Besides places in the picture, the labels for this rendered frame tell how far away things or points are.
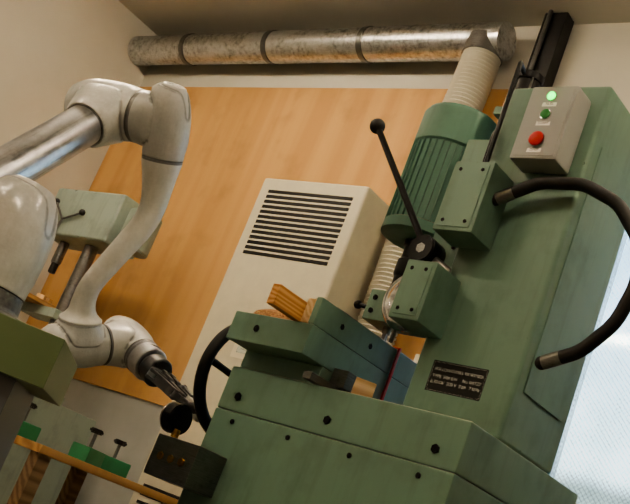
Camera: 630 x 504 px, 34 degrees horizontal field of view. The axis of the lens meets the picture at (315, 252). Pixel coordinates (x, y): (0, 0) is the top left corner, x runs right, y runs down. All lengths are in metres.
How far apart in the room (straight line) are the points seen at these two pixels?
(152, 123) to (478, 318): 0.95
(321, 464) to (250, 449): 0.18
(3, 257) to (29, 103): 3.16
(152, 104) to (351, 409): 0.96
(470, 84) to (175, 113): 1.75
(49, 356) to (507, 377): 0.79
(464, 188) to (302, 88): 2.74
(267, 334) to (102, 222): 2.36
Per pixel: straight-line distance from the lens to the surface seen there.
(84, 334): 2.46
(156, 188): 2.46
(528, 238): 1.94
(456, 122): 2.23
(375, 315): 2.14
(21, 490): 3.03
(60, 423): 4.19
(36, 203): 1.97
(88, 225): 4.32
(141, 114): 2.45
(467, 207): 1.93
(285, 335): 1.94
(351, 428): 1.83
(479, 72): 3.96
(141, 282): 4.67
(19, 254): 1.95
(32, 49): 5.08
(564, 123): 1.97
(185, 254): 4.56
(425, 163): 2.20
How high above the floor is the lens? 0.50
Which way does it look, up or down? 16 degrees up
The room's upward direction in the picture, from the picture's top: 22 degrees clockwise
